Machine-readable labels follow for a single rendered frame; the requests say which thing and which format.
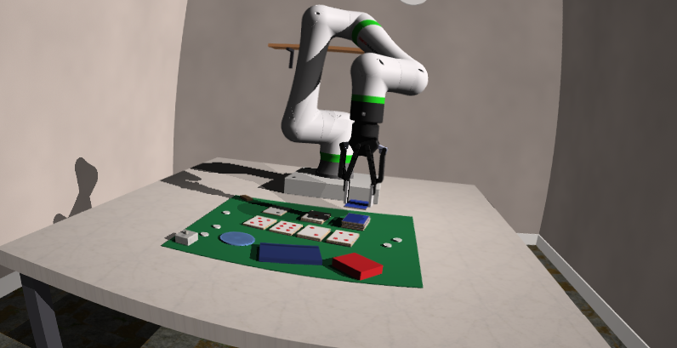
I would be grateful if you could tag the white card with red dot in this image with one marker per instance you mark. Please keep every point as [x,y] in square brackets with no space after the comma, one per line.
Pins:
[316,216]

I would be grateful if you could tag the white playing card with red pips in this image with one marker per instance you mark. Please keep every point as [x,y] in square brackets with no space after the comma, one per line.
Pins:
[285,227]
[344,237]
[313,232]
[260,222]

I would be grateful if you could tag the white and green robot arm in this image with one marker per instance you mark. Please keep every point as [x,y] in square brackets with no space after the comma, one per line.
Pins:
[383,68]

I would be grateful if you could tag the green felt mat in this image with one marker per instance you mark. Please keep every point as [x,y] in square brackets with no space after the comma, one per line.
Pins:
[400,262]

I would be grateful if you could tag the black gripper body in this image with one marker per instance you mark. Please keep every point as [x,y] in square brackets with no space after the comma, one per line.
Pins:
[368,136]

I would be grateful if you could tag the blue flat disc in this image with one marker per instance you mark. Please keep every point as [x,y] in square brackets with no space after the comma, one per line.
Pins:
[237,238]

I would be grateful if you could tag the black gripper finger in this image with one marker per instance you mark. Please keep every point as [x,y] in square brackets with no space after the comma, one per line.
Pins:
[346,177]
[371,166]

